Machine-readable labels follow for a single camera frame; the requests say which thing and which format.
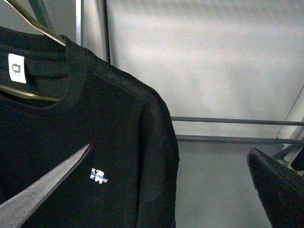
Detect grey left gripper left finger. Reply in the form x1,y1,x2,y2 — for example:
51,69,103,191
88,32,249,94
0,144,91,228

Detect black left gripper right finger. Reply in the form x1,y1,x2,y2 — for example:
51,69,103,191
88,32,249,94
247,148,304,228

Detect black t-shirt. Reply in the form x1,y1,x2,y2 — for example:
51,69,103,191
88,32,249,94
0,28,179,228

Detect metal clothes hanger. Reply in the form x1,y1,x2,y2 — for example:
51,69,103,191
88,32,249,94
0,0,66,102

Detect horizontal metal rack bar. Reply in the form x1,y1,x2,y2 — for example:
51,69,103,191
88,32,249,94
171,116,304,126

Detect white neck label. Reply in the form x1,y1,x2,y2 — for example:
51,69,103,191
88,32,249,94
8,53,27,84

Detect lower metal rack rail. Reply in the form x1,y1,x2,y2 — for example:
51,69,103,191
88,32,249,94
176,135,304,144

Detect dark metal rack post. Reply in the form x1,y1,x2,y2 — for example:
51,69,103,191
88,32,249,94
75,0,111,63

